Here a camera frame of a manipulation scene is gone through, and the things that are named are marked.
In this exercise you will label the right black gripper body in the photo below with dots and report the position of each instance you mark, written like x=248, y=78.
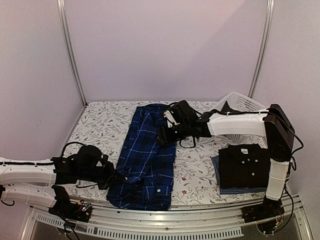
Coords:
x=182, y=132

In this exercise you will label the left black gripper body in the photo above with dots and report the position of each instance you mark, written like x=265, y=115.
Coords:
x=104, y=179

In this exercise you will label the blue plaid long sleeve shirt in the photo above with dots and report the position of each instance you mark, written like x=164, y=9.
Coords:
x=147, y=165

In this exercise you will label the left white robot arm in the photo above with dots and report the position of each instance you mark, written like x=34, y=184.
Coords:
x=41, y=182

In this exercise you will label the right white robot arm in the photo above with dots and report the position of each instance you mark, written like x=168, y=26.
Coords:
x=270, y=123

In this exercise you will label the black shirt in basket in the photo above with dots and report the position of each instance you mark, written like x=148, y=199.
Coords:
x=226, y=108

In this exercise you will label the folded blue checked shirt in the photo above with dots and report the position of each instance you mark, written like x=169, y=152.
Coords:
x=232, y=191

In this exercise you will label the floral tablecloth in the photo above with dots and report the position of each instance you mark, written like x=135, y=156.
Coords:
x=105, y=124

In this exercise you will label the white plastic basket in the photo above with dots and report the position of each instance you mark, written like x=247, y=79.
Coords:
x=242, y=103

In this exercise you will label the folded black shirt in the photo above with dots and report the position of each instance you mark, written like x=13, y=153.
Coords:
x=244, y=166

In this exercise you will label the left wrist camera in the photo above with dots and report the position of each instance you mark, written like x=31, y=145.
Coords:
x=104, y=159

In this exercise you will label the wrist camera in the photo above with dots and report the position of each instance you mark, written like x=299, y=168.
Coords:
x=104, y=159
x=171, y=121

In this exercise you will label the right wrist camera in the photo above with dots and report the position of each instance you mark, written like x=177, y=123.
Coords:
x=171, y=121

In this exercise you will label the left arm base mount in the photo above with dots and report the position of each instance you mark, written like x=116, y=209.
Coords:
x=67, y=210

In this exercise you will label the aluminium front rail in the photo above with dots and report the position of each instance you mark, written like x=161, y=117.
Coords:
x=195, y=222

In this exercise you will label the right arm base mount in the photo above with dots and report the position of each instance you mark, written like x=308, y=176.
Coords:
x=269, y=212

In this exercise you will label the right aluminium post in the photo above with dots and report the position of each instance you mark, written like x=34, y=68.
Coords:
x=262, y=47

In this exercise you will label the aluminium post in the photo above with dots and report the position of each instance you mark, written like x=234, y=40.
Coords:
x=262, y=47
x=61, y=6

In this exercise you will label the left aluminium post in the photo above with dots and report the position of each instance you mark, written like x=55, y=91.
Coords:
x=61, y=6

